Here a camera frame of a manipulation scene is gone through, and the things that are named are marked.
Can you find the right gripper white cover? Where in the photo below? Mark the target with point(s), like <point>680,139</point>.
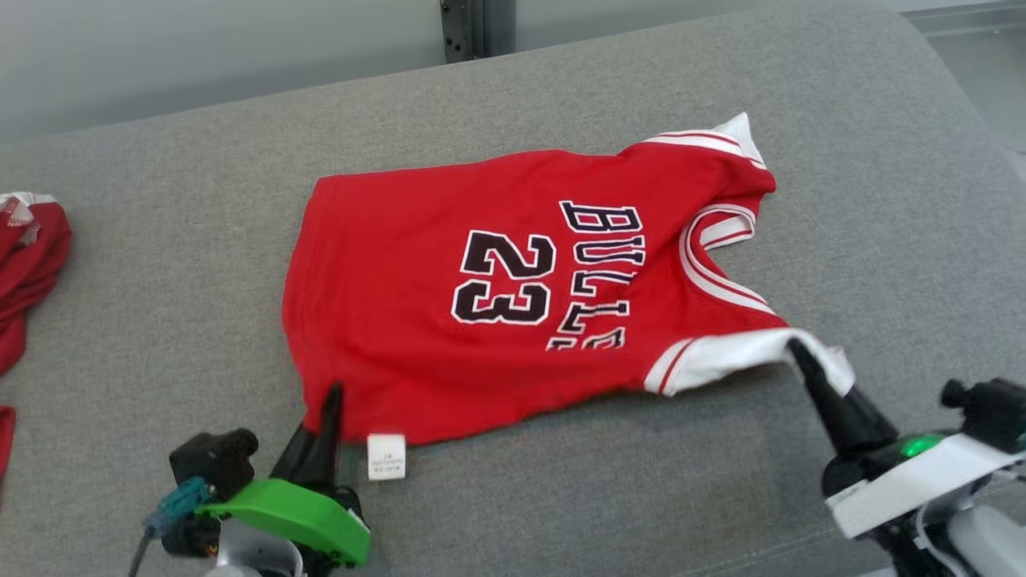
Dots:
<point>922,489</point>

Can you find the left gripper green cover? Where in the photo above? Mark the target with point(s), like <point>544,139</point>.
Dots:
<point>313,517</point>

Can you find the red basketball jersey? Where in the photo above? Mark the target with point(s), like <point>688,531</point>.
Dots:
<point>401,320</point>

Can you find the red shorts white stripe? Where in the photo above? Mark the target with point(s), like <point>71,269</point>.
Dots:
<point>32,272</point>

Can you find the grey fabric sofa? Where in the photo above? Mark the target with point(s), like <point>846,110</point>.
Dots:
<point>160,280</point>

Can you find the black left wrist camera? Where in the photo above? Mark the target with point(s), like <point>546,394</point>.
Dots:
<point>212,461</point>

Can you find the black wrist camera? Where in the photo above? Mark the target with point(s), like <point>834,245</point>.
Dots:
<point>994,413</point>
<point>212,461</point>

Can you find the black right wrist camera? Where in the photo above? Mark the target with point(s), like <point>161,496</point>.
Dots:
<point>994,413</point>

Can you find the grey baseboard rail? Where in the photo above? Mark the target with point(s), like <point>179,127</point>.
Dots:
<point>970,18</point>

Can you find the dark hinge bracket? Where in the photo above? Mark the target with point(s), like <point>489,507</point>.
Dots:
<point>457,28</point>

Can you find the grey rounded cylinder post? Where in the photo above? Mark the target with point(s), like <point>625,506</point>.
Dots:
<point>500,24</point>

